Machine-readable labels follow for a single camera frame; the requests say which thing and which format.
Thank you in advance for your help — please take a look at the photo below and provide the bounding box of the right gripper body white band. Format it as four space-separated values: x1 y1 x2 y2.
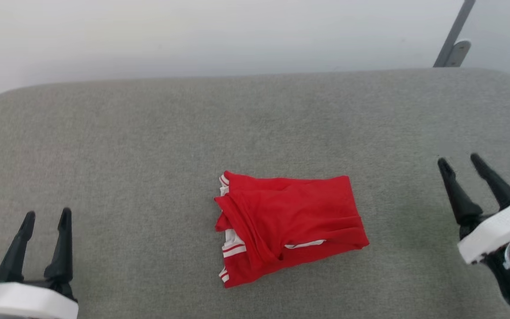
457 201 510 311

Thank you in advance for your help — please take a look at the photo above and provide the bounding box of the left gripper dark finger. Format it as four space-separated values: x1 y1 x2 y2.
0 211 36 284
44 207 74 289

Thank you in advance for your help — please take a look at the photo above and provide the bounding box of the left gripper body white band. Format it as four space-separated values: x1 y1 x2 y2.
0 279 79 319

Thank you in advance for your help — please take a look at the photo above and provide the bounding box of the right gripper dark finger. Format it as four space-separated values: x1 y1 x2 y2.
437 157 484 227
470 153 510 211

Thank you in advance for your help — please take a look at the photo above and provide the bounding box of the red and white garment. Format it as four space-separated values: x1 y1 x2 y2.
213 170 370 289

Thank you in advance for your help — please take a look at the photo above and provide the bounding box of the grey fabric sofa cushion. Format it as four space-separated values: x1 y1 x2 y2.
0 67 510 319

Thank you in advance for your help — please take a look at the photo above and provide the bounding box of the grey metal post with bracket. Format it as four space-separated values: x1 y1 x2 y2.
433 0 477 68

